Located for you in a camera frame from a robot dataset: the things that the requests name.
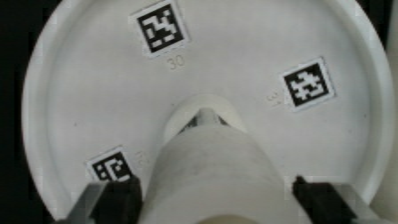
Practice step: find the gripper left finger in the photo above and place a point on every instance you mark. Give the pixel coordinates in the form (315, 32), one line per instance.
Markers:
(109, 204)

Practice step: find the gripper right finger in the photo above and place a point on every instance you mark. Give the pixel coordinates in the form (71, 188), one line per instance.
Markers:
(332, 203)

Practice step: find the white cylindrical table leg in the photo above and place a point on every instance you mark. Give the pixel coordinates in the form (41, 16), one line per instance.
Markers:
(215, 184)

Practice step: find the white round table top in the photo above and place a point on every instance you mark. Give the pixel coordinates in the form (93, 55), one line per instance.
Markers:
(274, 60)

